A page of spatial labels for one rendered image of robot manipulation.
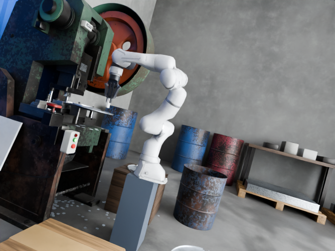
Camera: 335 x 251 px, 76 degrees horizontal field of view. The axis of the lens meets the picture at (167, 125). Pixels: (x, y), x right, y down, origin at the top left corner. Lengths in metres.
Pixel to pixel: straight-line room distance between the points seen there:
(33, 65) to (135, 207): 1.20
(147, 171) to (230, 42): 4.12
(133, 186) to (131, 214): 0.17
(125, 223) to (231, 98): 3.75
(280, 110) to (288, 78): 0.65
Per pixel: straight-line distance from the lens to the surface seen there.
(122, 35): 2.15
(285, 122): 4.79
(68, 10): 1.64
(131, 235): 1.48
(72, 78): 1.70
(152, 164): 1.36
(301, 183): 4.91
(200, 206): 1.97
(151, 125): 1.30
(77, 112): 1.66
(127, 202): 1.42
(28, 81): 1.80
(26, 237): 0.93
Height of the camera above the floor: 0.81
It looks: level
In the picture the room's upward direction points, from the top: 15 degrees clockwise
